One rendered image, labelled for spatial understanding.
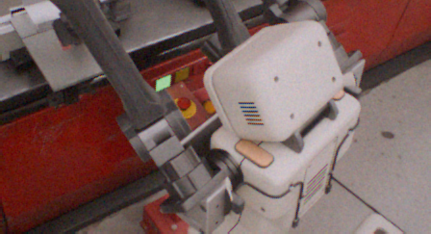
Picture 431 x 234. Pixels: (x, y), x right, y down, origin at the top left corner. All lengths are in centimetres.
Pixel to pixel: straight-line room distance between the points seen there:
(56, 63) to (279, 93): 66
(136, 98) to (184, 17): 85
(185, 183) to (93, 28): 32
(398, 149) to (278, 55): 185
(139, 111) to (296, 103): 27
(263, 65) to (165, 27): 80
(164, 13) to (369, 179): 127
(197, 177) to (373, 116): 193
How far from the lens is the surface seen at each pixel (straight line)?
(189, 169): 106
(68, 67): 151
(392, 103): 301
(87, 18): 90
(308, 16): 131
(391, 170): 277
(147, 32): 178
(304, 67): 108
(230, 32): 150
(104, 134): 195
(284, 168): 109
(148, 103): 102
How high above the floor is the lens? 212
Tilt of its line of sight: 51 degrees down
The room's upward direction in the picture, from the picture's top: 12 degrees clockwise
